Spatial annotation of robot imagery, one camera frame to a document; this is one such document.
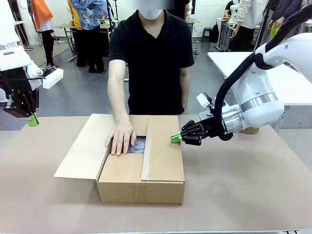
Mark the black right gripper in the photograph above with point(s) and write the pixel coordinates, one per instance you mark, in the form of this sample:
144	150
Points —
207	129

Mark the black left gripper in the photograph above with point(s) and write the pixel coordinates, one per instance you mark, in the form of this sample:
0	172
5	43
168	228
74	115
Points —
14	81

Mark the brown cardboard box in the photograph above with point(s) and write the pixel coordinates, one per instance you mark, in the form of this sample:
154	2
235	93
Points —
156	156

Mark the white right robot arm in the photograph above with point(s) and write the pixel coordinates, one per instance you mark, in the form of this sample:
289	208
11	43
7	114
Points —
258	92

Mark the person's left forearm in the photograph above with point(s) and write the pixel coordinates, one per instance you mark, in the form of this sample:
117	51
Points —
186	100

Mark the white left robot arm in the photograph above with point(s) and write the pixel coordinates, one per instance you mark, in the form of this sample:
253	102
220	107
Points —
12	56

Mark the person's right forearm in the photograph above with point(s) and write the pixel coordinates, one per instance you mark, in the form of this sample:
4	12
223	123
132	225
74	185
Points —
118	102

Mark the bubble wrap sheet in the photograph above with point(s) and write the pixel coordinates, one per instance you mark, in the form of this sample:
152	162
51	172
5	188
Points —
136	145

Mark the person's right hand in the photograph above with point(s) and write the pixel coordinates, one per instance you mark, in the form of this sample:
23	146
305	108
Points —
122	136

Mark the brown packing tape roll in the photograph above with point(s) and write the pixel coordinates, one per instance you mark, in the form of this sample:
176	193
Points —
251	131

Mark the person in black shirt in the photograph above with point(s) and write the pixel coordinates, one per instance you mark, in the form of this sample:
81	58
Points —
151	65

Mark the large white table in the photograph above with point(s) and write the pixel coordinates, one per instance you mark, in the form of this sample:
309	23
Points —
234	63

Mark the small white table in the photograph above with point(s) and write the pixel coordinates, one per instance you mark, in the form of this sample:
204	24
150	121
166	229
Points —
20	23

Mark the person in orange garment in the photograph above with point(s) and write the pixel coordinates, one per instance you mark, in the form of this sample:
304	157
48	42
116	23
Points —
44	19

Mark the grey metal stool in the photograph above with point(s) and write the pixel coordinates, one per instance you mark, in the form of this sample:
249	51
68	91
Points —
207	33

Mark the person in blue patterned shirt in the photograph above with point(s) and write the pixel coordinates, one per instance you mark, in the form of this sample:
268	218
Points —
92	29

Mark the person in yellow shirt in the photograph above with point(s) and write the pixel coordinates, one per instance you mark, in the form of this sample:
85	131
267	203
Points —
76	17

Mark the black backpack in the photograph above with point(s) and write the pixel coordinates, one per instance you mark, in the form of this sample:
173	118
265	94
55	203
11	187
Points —
214	33

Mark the white face mask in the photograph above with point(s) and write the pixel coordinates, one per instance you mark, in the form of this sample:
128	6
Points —
151	14

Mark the person in white jacket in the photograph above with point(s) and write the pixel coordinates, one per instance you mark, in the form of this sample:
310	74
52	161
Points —
247	17

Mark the black stand pole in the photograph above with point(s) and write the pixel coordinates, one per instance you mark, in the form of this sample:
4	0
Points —
263	22

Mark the person in purple top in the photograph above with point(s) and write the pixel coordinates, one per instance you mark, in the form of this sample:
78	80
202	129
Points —
285	14

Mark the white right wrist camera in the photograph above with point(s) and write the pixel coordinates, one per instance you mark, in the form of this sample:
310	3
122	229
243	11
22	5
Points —
204	101

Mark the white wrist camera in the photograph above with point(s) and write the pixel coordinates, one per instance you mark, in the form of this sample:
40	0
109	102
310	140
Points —
204	101
53	78

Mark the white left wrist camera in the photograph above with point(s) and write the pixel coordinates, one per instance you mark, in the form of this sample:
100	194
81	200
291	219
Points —
53	78

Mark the dark frame workbench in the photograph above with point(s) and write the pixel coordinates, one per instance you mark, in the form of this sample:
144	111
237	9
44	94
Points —
224	31

